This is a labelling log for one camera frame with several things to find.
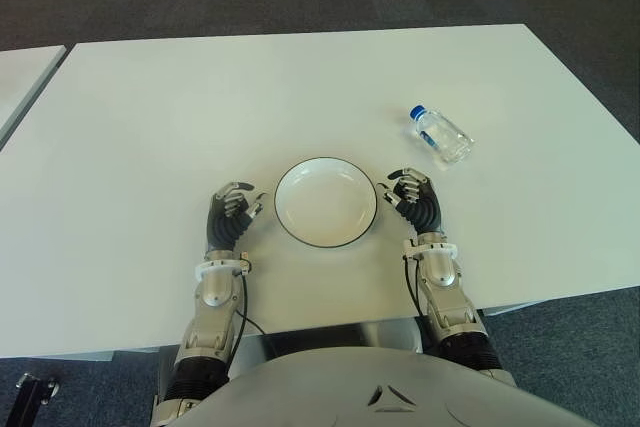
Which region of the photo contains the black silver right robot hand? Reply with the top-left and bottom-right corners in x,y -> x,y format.
377,165 -> 446,237

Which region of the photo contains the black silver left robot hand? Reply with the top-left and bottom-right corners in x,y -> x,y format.
205,180 -> 270,252

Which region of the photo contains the clear bottle with blue cap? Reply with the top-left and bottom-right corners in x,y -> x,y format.
408,104 -> 476,164

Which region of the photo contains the white plate with black rim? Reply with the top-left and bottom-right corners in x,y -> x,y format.
273,156 -> 379,249

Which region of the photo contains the grey robot torso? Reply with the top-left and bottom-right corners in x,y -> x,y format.
167,344 -> 594,427

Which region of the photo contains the neighbouring white table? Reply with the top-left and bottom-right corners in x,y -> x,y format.
0,45 -> 69,146

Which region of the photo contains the black wheeled stand base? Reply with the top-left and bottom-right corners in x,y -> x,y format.
12,371 -> 61,427

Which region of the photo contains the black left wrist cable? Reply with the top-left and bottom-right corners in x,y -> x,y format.
227,266 -> 274,363

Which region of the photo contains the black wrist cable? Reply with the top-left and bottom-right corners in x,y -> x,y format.
227,266 -> 274,363
403,255 -> 427,319

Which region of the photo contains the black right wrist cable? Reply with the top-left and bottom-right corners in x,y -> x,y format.
403,255 -> 427,319

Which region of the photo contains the white round pedestal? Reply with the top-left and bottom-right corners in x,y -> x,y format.
357,319 -> 424,354

